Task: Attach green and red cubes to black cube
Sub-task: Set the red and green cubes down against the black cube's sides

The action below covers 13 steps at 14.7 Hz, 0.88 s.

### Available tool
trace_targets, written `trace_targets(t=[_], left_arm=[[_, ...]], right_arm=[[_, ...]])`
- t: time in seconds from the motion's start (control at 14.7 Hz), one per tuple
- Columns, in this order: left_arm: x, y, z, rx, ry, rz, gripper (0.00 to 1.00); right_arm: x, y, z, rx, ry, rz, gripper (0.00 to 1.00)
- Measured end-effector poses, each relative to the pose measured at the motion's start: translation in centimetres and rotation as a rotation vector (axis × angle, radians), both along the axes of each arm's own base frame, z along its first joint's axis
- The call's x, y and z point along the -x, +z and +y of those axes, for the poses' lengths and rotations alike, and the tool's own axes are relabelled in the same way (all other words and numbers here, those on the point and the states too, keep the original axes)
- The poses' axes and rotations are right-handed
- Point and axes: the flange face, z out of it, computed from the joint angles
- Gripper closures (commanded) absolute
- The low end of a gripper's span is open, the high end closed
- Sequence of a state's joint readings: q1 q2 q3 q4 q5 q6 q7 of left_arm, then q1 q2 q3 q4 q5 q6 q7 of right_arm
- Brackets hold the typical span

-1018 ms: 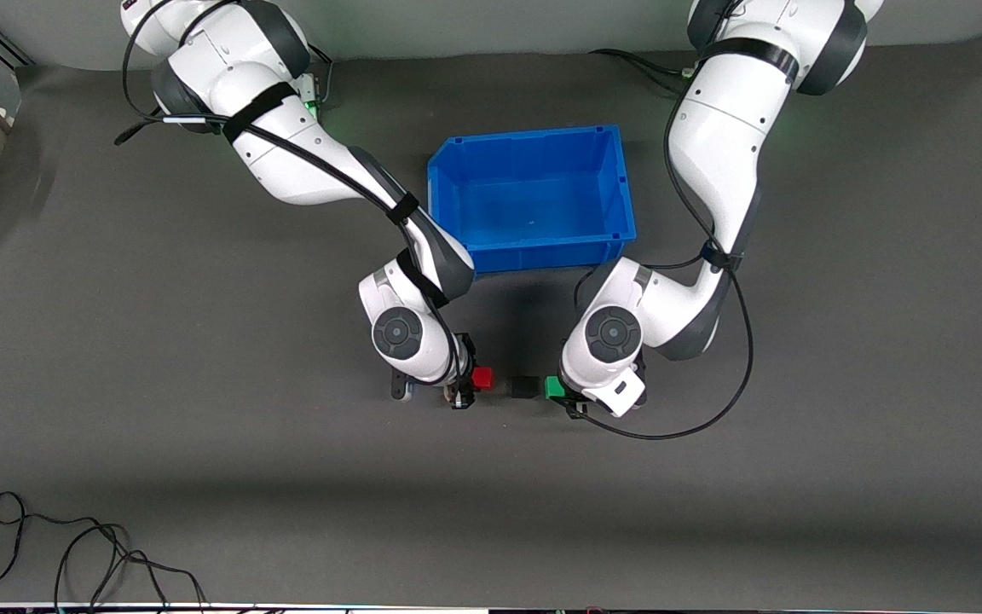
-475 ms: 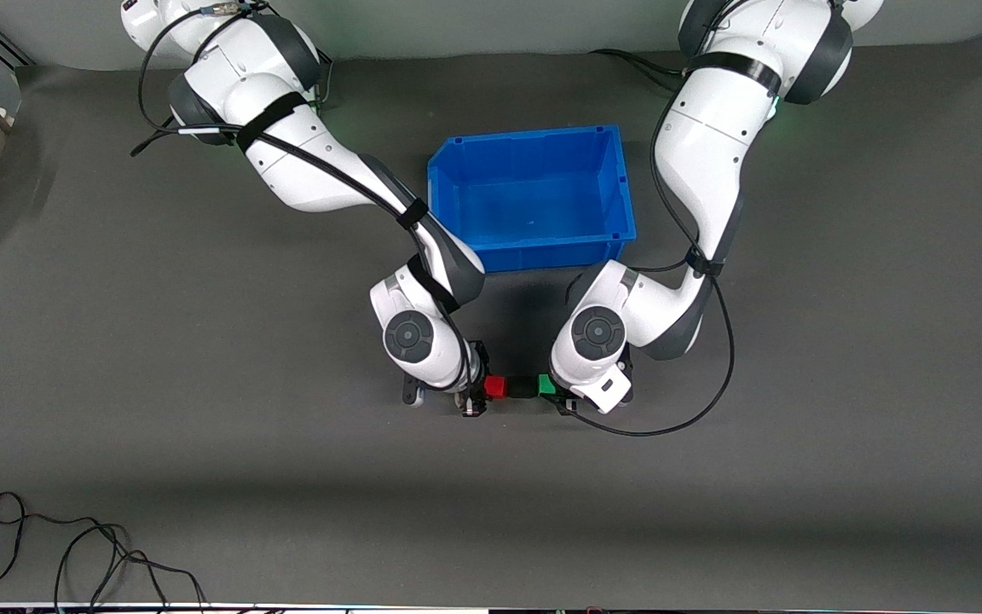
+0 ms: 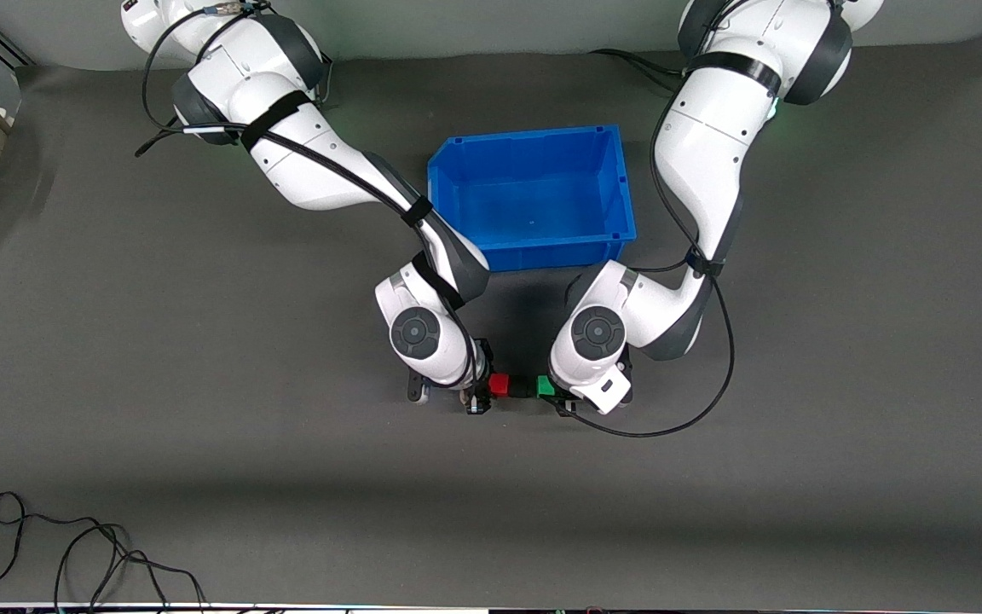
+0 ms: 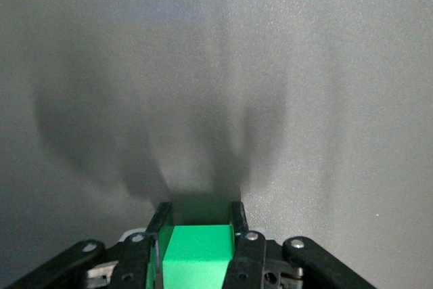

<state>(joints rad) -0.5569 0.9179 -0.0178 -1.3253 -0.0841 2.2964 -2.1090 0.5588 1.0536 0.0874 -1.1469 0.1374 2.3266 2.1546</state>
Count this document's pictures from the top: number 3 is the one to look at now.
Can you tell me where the blue plastic storage bin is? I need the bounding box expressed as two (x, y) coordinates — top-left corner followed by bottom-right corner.
(427, 125), (638, 274)

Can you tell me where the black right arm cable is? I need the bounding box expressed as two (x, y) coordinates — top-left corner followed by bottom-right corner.
(134, 0), (482, 395)

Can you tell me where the black left arm base cable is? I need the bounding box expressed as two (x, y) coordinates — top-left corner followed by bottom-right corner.
(589, 48), (686, 93)

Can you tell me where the thin black loose cable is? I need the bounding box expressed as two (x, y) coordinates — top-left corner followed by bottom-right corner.
(0, 492), (207, 614)

